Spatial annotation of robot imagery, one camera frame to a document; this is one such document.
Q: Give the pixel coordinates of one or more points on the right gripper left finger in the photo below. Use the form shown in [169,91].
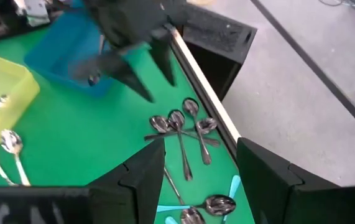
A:
[140,186]

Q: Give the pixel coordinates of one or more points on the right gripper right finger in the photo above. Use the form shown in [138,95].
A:
[267,186]

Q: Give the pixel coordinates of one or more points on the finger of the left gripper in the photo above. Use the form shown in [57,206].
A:
[124,73]
[164,59]

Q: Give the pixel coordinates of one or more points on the all-metal spoon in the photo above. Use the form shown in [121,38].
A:
[94,79]
[191,107]
[207,125]
[176,119]
[160,124]
[191,217]

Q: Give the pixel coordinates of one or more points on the blue plastic bin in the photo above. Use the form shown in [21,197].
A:
[62,49]

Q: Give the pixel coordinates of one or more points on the yellow-green plastic tray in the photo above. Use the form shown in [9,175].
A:
[9,84]

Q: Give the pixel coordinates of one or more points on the green table mat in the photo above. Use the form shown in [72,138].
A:
[71,130]

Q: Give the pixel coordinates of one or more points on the silver metal spoon centre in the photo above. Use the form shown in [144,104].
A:
[11,141]

